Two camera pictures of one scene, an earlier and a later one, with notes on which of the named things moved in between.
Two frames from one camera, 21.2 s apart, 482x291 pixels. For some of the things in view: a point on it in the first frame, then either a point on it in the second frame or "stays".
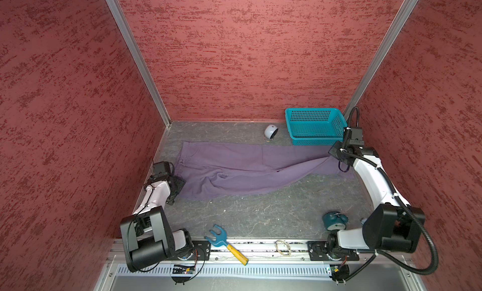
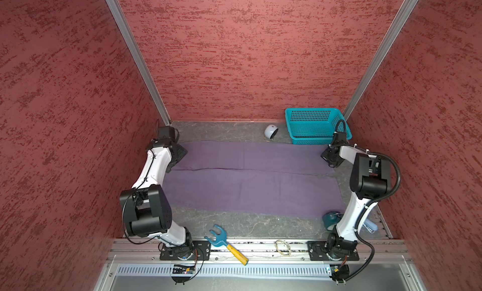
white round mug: [270, 131] stays
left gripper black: [180, 182] -> [181, 152]
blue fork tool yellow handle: [221, 240] stays
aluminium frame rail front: [277, 250] stays
